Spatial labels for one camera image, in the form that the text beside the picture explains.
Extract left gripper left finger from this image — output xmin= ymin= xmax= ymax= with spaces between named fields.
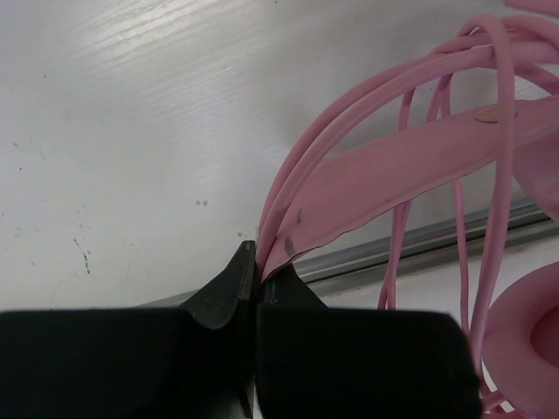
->
xmin=181 ymin=240 xmax=257 ymax=418

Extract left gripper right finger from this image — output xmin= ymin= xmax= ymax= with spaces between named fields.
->
xmin=256 ymin=266 xmax=482 ymax=418

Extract pink headphones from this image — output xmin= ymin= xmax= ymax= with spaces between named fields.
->
xmin=256 ymin=1 xmax=558 ymax=418

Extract pink headphone cable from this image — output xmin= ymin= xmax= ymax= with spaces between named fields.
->
xmin=377 ymin=15 xmax=559 ymax=419

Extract aluminium rail front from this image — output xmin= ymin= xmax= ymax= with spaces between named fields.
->
xmin=130 ymin=198 xmax=559 ymax=311

